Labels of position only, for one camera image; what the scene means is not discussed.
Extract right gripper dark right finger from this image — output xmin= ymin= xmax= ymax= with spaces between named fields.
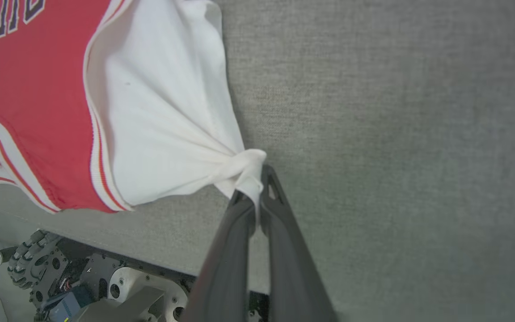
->
xmin=260 ymin=165 xmax=339 ymax=322

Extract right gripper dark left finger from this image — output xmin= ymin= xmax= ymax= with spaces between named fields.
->
xmin=180 ymin=191 xmax=258 ymax=322

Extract grey fabric sofa seat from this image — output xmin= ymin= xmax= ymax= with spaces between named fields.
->
xmin=0 ymin=0 xmax=515 ymax=322

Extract robot wheeled base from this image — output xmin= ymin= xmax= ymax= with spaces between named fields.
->
xmin=0 ymin=226 xmax=270 ymax=322

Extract grey mecanum wheel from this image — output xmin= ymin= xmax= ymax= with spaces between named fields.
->
xmin=7 ymin=229 xmax=69 ymax=290

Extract blue electronics module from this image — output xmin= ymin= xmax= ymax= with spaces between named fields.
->
xmin=44 ymin=286 xmax=96 ymax=322

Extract red and white jersey garment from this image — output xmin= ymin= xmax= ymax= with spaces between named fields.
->
xmin=0 ymin=0 xmax=267 ymax=214

